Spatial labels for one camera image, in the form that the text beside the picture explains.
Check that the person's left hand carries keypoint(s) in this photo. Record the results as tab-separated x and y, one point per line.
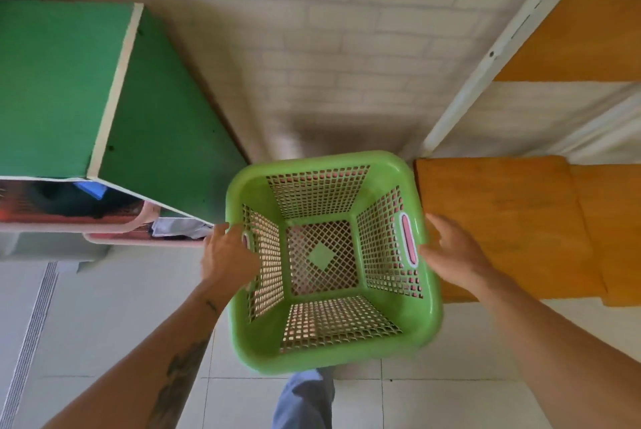
228	261

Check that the person's right hand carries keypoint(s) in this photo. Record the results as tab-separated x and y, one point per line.
455	258

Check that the green plastic laundry basket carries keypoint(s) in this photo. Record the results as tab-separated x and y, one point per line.
321	256

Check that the person's right forearm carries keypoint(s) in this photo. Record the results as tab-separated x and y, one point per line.
561	358

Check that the person's left forearm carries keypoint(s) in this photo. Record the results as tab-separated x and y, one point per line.
140	378

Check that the person's left leg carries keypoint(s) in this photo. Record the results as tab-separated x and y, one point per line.
303	403

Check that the white crumpled paper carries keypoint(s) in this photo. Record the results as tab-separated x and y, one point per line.
175	228

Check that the small pink mesh tray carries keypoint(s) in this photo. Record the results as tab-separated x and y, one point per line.
150	241
100	226

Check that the small blue box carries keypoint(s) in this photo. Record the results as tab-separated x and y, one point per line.
90	189

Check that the metal floor drain grate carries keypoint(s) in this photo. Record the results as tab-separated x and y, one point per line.
30	338

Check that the green shelf cabinet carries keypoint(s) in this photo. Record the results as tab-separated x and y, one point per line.
55	93

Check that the orange wooden bench white frame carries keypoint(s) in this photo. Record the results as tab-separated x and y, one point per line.
501	223

